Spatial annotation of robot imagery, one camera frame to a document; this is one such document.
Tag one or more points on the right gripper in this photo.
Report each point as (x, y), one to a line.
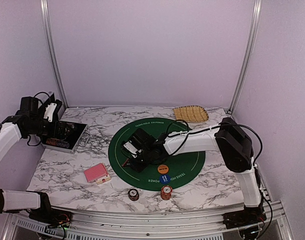
(136, 167)

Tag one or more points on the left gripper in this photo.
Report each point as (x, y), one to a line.
(52, 130)

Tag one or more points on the orange big blind button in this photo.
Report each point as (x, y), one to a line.
(163, 169)

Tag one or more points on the blue small blind button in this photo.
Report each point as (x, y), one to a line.
(164, 179)

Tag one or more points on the orange poker chip stack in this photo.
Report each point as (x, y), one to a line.
(166, 192)

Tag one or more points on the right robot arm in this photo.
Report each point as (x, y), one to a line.
(228, 137)

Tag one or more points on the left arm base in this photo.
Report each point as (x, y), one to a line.
(55, 218)

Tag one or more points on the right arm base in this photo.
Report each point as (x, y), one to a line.
(245, 217)

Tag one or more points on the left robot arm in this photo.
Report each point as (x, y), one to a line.
(14, 200)

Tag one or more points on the gold card deck box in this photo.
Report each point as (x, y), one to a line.
(103, 179)

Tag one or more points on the brown poker chip stack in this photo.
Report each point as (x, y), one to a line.
(133, 194)

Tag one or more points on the red playing card deck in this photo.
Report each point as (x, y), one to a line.
(95, 172)

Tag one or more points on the round green poker mat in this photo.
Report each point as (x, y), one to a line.
(183, 167)

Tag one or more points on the woven bamboo tray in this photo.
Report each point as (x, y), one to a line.
(191, 114)

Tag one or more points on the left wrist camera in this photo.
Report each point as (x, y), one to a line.
(51, 113)

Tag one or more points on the front aluminium rail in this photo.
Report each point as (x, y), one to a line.
(195, 225)

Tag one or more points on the left aluminium frame post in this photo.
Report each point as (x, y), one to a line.
(52, 52)

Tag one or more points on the aluminium frame post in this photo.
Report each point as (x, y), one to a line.
(250, 44)
(52, 52)

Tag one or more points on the right aluminium frame post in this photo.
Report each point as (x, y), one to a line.
(250, 44)

